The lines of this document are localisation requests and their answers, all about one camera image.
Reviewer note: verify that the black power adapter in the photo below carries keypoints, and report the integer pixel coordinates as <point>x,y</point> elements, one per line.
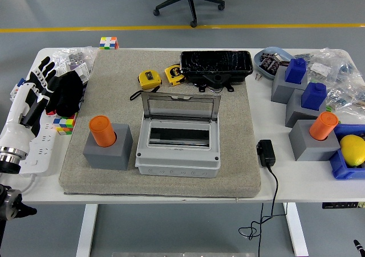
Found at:
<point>266,154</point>

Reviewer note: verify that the white table leg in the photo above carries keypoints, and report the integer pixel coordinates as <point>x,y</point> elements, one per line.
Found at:
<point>85,231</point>
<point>296,231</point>

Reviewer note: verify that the dark purple packets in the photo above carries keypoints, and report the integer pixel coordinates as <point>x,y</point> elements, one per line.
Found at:
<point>269,63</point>

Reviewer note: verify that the colourful puzzle cube with white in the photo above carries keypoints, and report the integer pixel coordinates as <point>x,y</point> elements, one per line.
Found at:
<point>108,43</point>

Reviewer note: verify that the white power strip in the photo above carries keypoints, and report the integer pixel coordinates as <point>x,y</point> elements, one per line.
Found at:
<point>42,154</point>

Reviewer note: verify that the black cloth glove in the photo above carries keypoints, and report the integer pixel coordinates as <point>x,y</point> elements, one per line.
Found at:
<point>68,91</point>

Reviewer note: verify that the grey block holder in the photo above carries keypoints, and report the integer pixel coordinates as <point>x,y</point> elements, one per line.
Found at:
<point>310,150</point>
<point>280,91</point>
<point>296,114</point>

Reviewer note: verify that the black plastic enclosure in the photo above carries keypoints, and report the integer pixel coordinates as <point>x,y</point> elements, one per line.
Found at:
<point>216,63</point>

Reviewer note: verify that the clear bag of components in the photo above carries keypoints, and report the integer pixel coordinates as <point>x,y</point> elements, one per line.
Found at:
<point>322,66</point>
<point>345,94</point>

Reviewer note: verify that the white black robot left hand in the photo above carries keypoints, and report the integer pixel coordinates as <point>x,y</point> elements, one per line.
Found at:
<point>21,114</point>

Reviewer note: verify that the grey plastic junction box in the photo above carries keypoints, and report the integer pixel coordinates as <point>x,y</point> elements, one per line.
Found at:
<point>176,165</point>

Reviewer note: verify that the yellow lemon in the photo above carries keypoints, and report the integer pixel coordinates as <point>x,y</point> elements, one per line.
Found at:
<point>353,150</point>

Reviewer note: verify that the small metal clip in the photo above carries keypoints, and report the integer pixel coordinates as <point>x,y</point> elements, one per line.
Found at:
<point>259,77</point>

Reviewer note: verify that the silver metal part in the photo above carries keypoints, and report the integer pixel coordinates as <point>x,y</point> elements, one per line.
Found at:
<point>280,59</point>

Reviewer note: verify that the grey block with round hole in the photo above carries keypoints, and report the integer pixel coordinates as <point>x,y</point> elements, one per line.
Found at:
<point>108,158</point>

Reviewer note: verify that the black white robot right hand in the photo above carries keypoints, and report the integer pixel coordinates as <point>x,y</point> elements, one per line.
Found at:
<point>359,246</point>

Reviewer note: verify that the clear bag of small parts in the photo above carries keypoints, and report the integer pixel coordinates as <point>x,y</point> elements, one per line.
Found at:
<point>74,57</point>

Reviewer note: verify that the grey-brown mat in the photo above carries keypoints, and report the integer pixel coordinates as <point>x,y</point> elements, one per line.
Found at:
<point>114,77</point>

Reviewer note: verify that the blue plastic bin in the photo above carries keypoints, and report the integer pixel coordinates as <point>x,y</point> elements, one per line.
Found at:
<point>342,171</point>

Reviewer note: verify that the small green part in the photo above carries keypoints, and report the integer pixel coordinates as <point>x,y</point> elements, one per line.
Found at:
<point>329,108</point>

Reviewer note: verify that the blue plastic block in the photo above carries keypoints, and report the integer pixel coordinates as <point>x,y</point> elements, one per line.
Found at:
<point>296,71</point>
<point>313,97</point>

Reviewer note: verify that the black office chair base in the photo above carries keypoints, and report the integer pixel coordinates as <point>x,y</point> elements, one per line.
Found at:
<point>194,0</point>

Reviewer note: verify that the light blue dish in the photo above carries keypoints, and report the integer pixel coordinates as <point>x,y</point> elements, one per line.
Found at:
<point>258,61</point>

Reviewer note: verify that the black table control panel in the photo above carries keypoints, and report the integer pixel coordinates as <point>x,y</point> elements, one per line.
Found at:
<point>339,205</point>

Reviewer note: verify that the smoky transparent box lid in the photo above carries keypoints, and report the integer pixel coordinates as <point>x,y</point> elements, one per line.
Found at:
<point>182,97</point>

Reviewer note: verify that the orange cylinder battery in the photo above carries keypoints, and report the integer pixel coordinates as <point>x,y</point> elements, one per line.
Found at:
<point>323,126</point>
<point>101,131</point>

